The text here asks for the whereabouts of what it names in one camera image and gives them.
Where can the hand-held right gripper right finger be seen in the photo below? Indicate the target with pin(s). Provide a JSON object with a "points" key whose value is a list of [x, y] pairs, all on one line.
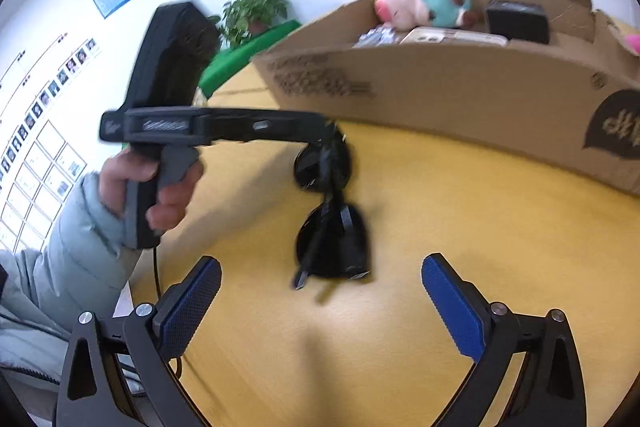
{"points": [[452, 302]]}

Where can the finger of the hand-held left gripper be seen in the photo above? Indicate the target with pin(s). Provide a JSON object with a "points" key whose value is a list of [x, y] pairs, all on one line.
{"points": [[270, 127]]}

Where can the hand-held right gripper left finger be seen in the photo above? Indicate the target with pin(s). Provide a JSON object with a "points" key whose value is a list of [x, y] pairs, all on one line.
{"points": [[192, 302]]}

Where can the black sunglasses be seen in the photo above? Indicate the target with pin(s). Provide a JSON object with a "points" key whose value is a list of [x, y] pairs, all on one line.
{"points": [[335, 237]]}

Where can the cardboard box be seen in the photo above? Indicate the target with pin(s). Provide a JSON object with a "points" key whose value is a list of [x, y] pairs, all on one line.
{"points": [[450, 87]]}

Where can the pig plush toy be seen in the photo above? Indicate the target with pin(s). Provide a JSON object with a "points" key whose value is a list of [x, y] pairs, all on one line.
{"points": [[425, 2]]}

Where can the person's left forearm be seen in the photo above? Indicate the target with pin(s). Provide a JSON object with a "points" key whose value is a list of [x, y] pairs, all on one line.
{"points": [[70, 257]]}

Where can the yellow wooden desktop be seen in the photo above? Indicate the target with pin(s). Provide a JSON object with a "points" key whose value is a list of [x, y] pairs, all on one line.
{"points": [[450, 217]]}

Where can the person's left hand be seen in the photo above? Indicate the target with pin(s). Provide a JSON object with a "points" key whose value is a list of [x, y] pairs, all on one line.
{"points": [[115, 177]]}

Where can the potted green plant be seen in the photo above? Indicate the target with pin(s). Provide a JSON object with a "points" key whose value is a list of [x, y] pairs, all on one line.
{"points": [[255, 9]]}

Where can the row of portrait photos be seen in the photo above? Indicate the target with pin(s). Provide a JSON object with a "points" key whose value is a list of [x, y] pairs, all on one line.
{"points": [[50, 92]]}

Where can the grey packet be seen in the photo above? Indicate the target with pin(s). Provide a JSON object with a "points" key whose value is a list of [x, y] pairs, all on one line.
{"points": [[377, 38]]}

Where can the beige smartphone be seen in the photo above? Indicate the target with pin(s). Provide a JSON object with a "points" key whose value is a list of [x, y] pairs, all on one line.
{"points": [[455, 38]]}

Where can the small black box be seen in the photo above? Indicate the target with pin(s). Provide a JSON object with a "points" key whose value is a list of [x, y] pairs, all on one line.
{"points": [[517, 21]]}

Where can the pink plush toy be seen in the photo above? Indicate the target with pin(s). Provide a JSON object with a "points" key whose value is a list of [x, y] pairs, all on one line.
{"points": [[632, 44]]}

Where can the grid of white wall papers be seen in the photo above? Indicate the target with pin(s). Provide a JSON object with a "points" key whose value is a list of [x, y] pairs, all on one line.
{"points": [[40, 187]]}

